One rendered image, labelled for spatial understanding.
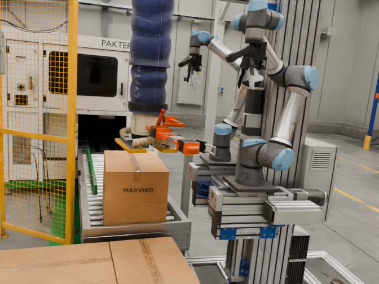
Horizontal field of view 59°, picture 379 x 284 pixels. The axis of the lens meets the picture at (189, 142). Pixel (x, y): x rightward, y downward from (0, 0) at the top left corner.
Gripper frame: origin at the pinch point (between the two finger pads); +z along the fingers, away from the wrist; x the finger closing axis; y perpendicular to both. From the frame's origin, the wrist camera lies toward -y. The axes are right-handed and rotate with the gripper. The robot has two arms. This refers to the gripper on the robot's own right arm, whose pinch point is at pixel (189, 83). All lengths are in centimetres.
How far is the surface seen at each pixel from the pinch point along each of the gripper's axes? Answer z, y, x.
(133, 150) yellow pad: 38, -40, -54
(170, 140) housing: 26, -26, -81
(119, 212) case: 84, -45, -28
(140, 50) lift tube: -15, -39, -44
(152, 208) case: 82, -24, -27
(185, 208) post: 105, 13, 29
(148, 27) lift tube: -27, -35, -46
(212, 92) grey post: 14, 101, 265
